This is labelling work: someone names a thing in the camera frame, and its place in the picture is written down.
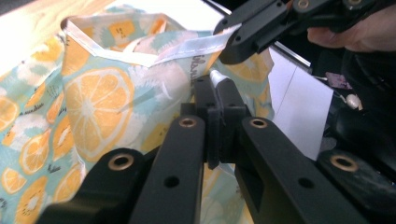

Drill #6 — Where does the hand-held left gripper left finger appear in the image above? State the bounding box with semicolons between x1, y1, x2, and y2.
181;74;223;171

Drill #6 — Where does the metal floor rail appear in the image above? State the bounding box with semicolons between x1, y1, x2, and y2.
202;0;312;69

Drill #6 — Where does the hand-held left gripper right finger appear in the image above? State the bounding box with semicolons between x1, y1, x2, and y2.
217;77;252;164

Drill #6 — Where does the orange print cloth bag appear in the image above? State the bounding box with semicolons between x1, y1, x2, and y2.
0;3;276;224

